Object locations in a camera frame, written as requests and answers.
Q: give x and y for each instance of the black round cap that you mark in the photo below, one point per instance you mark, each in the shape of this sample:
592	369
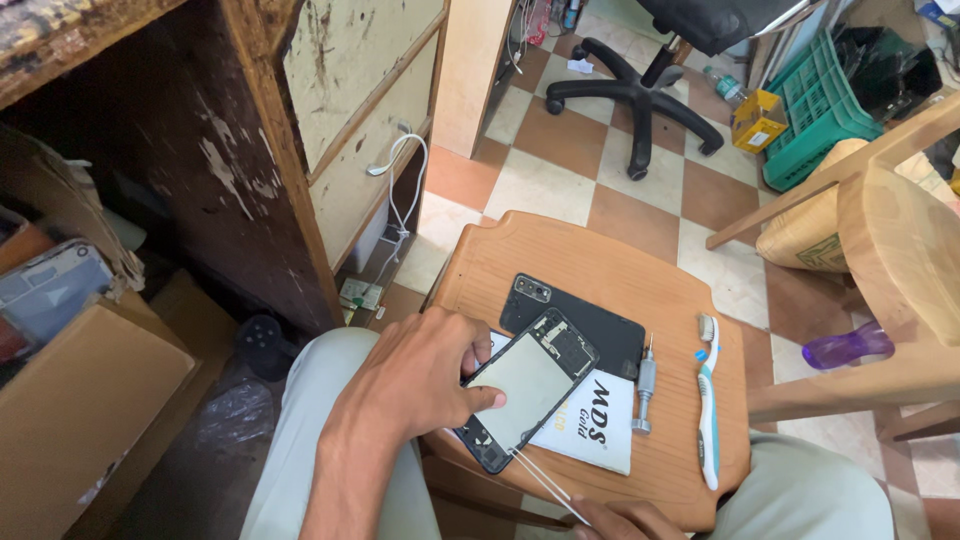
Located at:
260	345

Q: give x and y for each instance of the person's left hand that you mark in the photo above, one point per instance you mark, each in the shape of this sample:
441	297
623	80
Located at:
405	375

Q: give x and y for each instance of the beige woven sack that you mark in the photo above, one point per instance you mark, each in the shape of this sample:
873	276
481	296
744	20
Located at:
806	229

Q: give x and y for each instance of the grey display panel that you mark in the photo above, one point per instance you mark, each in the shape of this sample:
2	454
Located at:
52	289

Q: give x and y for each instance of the purple plastic bottle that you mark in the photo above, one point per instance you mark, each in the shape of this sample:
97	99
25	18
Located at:
844	349

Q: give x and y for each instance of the worn wooden desk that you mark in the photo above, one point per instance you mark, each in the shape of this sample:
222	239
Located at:
247	135

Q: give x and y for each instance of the white paper scrap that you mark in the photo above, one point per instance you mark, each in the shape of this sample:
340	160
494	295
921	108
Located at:
580	66

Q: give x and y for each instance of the green circuit board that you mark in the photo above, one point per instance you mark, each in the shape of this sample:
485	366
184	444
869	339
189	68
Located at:
361	295

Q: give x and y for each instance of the black phone back cover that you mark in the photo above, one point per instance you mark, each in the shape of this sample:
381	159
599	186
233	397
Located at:
600	330

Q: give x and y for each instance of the white power adapter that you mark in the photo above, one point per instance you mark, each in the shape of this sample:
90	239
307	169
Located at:
367	240

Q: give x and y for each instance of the white and blue toothbrush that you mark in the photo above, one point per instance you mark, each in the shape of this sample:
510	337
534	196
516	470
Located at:
707	420

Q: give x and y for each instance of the silver tweezers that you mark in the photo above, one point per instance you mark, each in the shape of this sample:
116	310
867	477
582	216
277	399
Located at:
547	486

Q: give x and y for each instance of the white printed packet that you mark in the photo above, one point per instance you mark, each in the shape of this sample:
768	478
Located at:
596	424

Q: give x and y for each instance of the clear plastic bag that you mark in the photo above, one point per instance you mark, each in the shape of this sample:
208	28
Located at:
236	412

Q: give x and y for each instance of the black office chair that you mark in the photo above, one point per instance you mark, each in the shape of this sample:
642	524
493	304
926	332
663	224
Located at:
637	90

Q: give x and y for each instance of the beige plastic chair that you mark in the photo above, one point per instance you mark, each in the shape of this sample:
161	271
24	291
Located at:
892	247

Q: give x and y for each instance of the person's right fingers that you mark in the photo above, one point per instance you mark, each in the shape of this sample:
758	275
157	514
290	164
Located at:
592	517

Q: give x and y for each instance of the silver precision screwdriver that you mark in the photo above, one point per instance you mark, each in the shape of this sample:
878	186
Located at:
645	382

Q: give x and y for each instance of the black phone frame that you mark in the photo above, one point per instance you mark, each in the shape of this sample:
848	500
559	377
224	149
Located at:
536	375

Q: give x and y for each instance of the clear water bottle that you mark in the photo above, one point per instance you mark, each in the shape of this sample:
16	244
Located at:
726	87

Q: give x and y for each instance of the yellow cardboard box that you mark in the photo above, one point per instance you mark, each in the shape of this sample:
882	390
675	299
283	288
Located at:
757	120

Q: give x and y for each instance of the person's right hand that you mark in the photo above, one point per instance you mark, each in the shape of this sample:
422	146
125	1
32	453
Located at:
622	521

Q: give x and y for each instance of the beige wooden cabinet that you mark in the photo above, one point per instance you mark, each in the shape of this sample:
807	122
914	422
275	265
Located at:
469	75

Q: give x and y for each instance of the brown cardboard box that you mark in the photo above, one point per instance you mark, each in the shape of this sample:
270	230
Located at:
82	420

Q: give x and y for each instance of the person's light trousers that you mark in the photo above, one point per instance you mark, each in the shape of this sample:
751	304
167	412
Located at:
315	450

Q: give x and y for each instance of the green plastic crate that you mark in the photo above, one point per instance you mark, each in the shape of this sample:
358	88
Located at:
814	112

